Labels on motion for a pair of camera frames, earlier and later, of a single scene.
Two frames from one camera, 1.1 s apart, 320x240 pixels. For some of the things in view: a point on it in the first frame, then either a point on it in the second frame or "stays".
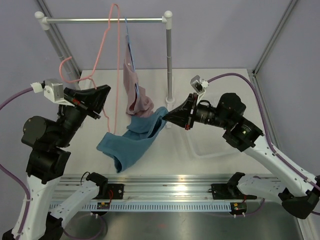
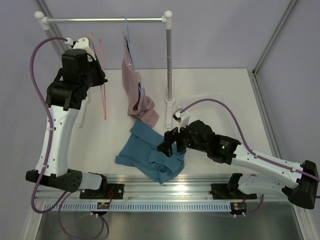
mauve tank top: (139, 102) stays
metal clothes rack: (166, 18) stays
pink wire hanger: (117, 68) -> (102, 63)
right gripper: (182, 115) -> (171, 137)
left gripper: (94, 99) -> (101, 79)
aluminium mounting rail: (147, 187) stays
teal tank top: (126, 149) -> (142, 151)
